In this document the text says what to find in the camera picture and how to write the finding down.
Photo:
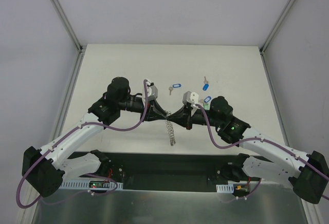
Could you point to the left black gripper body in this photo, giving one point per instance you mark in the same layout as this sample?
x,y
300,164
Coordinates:
x,y
145,113

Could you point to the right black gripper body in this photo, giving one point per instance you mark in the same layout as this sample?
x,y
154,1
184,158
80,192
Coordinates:
x,y
188,119

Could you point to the metal key ring disc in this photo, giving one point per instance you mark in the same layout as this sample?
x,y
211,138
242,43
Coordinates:
x,y
170,130

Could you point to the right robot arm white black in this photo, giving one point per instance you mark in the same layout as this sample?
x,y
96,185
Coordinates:
x,y
305,173

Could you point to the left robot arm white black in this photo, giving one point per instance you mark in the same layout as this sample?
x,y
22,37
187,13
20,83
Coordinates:
x,y
46,168

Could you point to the key with blue framed tag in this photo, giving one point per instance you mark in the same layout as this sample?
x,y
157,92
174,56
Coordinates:
x,y
174,86

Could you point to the key with blue white tag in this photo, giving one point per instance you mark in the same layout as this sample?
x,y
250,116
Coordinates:
x,y
205,100

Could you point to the key with solid blue tag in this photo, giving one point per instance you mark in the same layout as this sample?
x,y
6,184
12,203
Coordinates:
x,y
206,84

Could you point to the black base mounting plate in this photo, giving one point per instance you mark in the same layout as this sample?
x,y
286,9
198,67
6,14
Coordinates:
x,y
165,172

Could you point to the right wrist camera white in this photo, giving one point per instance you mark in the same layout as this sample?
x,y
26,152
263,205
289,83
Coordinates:
x,y
191,98

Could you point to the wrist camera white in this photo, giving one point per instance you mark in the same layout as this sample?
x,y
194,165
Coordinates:
x,y
152,91
191,98

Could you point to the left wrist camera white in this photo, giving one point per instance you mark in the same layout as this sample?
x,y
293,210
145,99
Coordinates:
x,y
152,91

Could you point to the right white cable duct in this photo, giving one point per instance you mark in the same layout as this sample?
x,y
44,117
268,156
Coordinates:
x,y
225,188

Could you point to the white cable duct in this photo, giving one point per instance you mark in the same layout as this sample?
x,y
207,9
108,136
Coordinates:
x,y
225,188
85,184

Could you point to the left white cable duct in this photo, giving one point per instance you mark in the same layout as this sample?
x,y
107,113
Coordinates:
x,y
85,184

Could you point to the left aluminium frame post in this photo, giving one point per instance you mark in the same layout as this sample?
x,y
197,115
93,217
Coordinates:
x,y
67,25

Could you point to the aluminium frame post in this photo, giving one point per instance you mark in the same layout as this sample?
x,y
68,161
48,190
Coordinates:
x,y
277,25
67,25

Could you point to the right aluminium frame post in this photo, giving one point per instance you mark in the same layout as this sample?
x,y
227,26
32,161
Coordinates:
x,y
277,25

